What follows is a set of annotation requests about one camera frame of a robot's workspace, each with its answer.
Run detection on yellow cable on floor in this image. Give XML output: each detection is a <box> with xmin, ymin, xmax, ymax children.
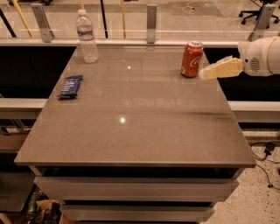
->
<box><xmin>182</xmin><ymin>0</ymin><xmax>200</xmax><ymax>14</ymax></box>

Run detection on metal railing post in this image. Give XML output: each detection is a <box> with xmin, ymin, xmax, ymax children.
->
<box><xmin>31</xmin><ymin>3</ymin><xmax>54</xmax><ymax>43</ymax></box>
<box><xmin>248</xmin><ymin>3</ymin><xmax>276</xmax><ymax>41</ymax></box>
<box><xmin>146</xmin><ymin>4</ymin><xmax>157</xmax><ymax>44</ymax></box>

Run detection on upper grey drawer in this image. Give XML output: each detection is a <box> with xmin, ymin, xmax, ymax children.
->
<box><xmin>35</xmin><ymin>177</ymin><xmax>238</xmax><ymax>202</ymax></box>

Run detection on right metal railing post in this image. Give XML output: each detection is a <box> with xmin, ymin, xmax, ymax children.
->
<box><xmin>248</xmin><ymin>3</ymin><xmax>276</xmax><ymax>41</ymax></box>

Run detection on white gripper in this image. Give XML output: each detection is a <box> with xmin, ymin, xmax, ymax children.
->
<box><xmin>199</xmin><ymin>37</ymin><xmax>276</xmax><ymax>80</ymax></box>

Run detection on yellow pole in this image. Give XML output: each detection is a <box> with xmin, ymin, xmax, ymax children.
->
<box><xmin>11</xmin><ymin>0</ymin><xmax>34</xmax><ymax>38</ymax></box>

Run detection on snack bags under table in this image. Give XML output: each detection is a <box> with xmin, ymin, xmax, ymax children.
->
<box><xmin>26</xmin><ymin>192</ymin><xmax>61</xmax><ymax>224</ymax></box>

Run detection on left metal railing post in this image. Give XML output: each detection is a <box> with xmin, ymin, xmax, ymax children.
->
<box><xmin>31</xmin><ymin>3</ymin><xmax>54</xmax><ymax>43</ymax></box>

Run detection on blue rxbar blueberry wrapper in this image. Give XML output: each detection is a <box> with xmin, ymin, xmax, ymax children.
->
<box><xmin>59</xmin><ymin>75</ymin><xmax>83</xmax><ymax>98</ymax></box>

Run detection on black office chair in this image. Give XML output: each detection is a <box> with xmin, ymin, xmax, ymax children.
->
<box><xmin>239</xmin><ymin>0</ymin><xmax>278</xmax><ymax>25</ymax></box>

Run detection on grey drawer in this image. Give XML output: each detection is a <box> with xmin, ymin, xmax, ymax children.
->
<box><xmin>35</xmin><ymin>177</ymin><xmax>238</xmax><ymax>202</ymax></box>
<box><xmin>61</xmin><ymin>205</ymin><xmax>214</xmax><ymax>222</ymax></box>

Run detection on red coke can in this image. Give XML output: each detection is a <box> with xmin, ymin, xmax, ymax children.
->
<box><xmin>181</xmin><ymin>41</ymin><xmax>203</xmax><ymax>78</ymax></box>

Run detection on lower grey drawer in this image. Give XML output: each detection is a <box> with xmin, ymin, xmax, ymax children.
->
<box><xmin>61</xmin><ymin>205</ymin><xmax>214</xmax><ymax>222</ymax></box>

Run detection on middle metal railing post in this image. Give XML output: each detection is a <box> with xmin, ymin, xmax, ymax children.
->
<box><xmin>146</xmin><ymin>4</ymin><xmax>157</xmax><ymax>44</ymax></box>

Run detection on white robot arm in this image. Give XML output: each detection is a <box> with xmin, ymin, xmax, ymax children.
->
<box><xmin>199</xmin><ymin>36</ymin><xmax>280</xmax><ymax>80</ymax></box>

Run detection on black pole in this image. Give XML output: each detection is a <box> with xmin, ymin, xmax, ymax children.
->
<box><xmin>100</xmin><ymin>0</ymin><xmax>109</xmax><ymax>39</ymax></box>

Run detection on clear plastic water bottle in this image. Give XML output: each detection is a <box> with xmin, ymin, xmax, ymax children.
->
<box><xmin>76</xmin><ymin>9</ymin><xmax>99</xmax><ymax>63</ymax></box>

